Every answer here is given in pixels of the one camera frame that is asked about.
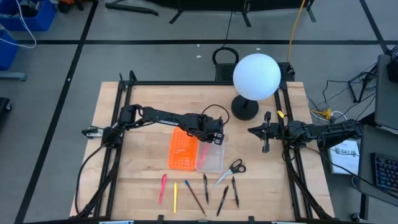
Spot black coiled cable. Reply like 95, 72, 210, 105
212, 46, 239, 66

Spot yellow cable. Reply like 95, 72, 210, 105
286, 0, 307, 62

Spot dark grey desk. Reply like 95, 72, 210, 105
356, 111, 398, 200

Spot orange perforated plastic lid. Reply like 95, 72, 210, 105
168, 126, 199, 171

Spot black pen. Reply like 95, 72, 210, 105
203, 173, 210, 205
216, 185, 229, 217
231, 176, 240, 208

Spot black stand legs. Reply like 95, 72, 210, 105
104, 0, 317, 28

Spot white printed booklet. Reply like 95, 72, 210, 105
328, 139, 361, 175

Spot white globe lamp black base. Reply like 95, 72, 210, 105
231, 53, 282, 121

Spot black left arm base cable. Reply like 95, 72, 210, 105
74, 144, 105, 215

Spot white cable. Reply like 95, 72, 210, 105
0, 0, 37, 50

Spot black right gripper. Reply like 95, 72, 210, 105
248, 111, 289, 154

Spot scissors with black handles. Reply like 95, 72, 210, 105
213, 159, 247, 189

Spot black aluminium table frame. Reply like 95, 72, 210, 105
70, 70, 335, 222

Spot yellow power plug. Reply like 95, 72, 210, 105
312, 108, 333, 121

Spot black keyboard with lit keys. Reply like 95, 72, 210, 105
371, 152, 398, 193

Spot pink highlighter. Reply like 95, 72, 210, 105
159, 174, 168, 205

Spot black cable bundle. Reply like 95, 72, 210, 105
306, 62, 379, 122

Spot brown pencil with blue tip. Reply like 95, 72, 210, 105
184, 179, 206, 216

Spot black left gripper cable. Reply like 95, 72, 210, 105
201, 104, 230, 127

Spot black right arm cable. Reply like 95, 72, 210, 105
303, 146, 398, 194

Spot clear plastic supply box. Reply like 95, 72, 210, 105
195, 136, 225, 174

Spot thin pink pen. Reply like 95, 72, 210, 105
198, 143, 211, 169

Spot orange shop vacuum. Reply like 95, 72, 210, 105
57, 0, 85, 14

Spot blue plastic bin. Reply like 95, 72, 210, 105
0, 29, 19, 72
0, 0, 58, 32

